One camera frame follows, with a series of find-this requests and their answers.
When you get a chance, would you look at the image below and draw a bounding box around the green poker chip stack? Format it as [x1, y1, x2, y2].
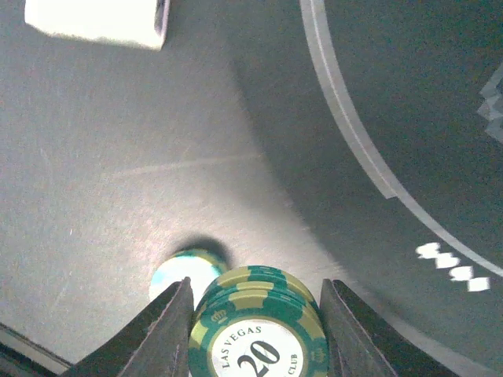
[149, 247, 229, 306]

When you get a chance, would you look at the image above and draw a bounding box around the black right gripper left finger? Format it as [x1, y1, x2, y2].
[62, 277, 194, 376]

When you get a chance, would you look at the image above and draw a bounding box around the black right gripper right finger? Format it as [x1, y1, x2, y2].
[320, 279, 452, 376]

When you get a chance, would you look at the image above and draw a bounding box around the round black poker mat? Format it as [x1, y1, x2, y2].
[224, 1, 502, 375]

